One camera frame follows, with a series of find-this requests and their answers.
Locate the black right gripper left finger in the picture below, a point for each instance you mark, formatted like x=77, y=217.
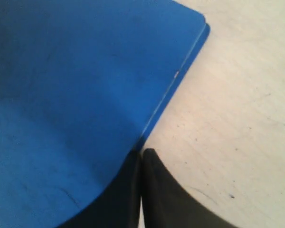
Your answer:
x=118, y=206

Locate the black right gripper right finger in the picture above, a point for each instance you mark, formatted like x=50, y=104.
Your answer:
x=166, y=204

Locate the blue ring binder notebook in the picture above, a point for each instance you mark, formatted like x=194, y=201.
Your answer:
x=81, y=83

